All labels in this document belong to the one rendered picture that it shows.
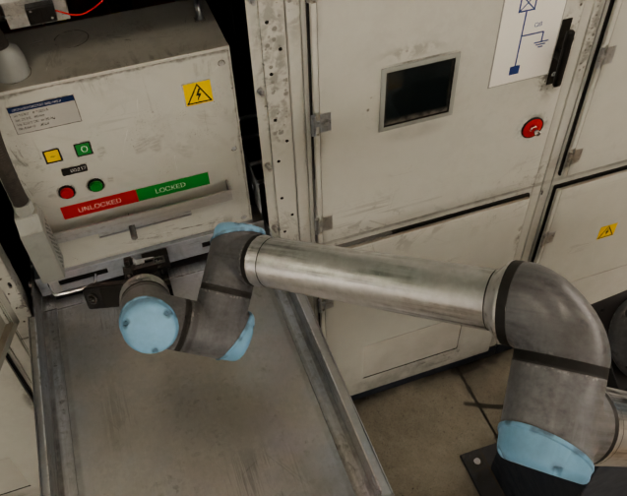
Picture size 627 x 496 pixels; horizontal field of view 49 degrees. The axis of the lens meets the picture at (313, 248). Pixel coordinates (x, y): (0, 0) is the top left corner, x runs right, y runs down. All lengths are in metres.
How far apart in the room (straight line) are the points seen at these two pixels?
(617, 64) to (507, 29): 0.36
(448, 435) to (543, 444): 1.51
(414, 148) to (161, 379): 0.77
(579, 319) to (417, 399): 1.58
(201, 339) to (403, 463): 1.28
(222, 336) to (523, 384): 0.51
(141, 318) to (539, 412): 0.62
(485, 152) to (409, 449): 1.05
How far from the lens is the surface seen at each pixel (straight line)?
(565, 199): 2.05
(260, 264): 1.11
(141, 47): 1.42
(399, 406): 2.41
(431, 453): 2.34
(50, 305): 1.70
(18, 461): 2.17
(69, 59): 1.43
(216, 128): 1.47
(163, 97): 1.40
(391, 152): 1.59
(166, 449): 1.42
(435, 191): 1.74
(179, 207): 1.53
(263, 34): 1.33
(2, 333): 1.71
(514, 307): 0.89
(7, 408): 1.95
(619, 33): 1.76
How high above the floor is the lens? 2.08
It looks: 47 degrees down
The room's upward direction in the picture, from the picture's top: 3 degrees counter-clockwise
